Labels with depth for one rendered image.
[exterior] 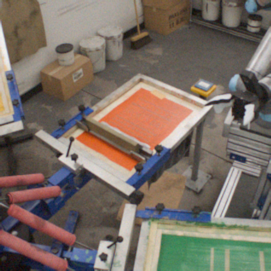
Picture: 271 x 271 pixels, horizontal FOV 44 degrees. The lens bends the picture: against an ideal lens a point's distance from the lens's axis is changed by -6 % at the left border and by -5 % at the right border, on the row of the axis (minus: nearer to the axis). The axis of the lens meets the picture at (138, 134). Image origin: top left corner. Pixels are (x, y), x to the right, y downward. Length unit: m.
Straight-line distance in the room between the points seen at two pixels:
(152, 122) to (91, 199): 1.09
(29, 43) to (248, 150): 2.68
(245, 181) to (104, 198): 1.14
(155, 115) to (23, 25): 2.04
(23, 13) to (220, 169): 2.41
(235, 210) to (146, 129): 0.98
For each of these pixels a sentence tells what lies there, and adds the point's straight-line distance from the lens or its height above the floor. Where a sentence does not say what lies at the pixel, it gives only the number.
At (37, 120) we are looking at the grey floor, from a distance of 3.79.
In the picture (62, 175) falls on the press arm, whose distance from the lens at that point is 1.74.
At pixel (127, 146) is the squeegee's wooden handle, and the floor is 1.03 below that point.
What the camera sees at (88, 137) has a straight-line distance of 2.03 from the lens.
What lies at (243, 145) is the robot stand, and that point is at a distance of 1.77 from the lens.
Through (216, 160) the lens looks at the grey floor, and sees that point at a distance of 3.20.
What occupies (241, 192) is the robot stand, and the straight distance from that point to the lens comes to 2.73.
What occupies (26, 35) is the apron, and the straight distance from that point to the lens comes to 3.77.
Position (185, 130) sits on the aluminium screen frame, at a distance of 1.98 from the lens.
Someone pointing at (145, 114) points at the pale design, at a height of 0.96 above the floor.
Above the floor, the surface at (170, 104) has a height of 0.96.
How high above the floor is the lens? 2.32
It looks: 43 degrees down
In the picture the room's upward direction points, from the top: 3 degrees counter-clockwise
